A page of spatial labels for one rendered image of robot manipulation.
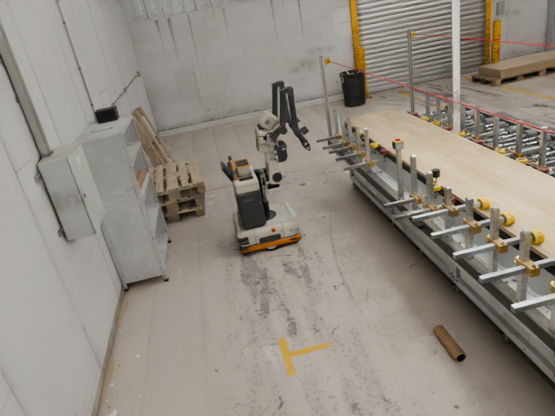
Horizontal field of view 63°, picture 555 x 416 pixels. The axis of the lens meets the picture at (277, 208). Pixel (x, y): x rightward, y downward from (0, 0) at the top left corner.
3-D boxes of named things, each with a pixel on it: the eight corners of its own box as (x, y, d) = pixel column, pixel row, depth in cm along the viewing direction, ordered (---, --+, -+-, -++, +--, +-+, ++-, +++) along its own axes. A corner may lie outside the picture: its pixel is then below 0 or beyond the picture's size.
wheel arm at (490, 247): (455, 260, 251) (455, 254, 249) (452, 257, 254) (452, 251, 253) (538, 239, 256) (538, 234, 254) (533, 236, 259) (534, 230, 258)
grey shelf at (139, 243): (124, 291, 458) (69, 144, 394) (134, 249, 539) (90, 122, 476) (168, 281, 462) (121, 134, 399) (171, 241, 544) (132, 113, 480)
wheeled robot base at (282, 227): (240, 256, 476) (235, 235, 466) (234, 229, 534) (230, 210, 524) (303, 241, 483) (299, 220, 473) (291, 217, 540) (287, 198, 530)
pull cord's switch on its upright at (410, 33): (415, 122, 572) (410, 30, 526) (409, 120, 585) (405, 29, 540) (420, 121, 573) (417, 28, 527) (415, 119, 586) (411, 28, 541)
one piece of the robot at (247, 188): (244, 241, 476) (228, 167, 441) (239, 219, 525) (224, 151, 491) (276, 234, 479) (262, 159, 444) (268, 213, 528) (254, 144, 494)
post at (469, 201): (467, 266, 291) (468, 198, 272) (464, 263, 294) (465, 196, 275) (472, 265, 292) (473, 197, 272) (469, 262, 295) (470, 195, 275)
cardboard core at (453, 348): (455, 354, 301) (433, 326, 328) (455, 363, 305) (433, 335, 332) (467, 351, 302) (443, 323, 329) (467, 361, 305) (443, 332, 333)
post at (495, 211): (491, 282, 267) (494, 209, 247) (488, 279, 270) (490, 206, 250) (497, 281, 267) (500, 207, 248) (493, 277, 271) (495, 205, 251)
